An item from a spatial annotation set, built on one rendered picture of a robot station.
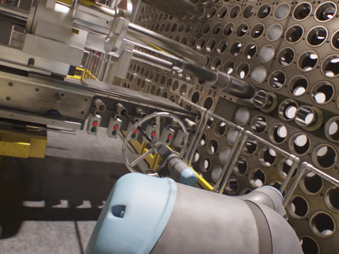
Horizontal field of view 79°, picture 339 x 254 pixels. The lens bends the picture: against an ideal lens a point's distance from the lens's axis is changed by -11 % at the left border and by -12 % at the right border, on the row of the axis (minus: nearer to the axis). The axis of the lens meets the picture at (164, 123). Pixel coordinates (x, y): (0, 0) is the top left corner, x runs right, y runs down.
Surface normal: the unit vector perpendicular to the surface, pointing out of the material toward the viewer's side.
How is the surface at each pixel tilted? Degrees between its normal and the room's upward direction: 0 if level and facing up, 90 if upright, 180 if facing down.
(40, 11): 81
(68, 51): 90
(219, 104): 90
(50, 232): 0
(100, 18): 90
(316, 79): 90
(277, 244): 35
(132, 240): 50
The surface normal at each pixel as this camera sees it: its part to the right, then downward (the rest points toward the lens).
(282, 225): 0.51, -0.76
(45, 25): 0.54, -0.01
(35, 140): 0.45, 0.36
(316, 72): -0.83, -0.16
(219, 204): 0.33, -0.89
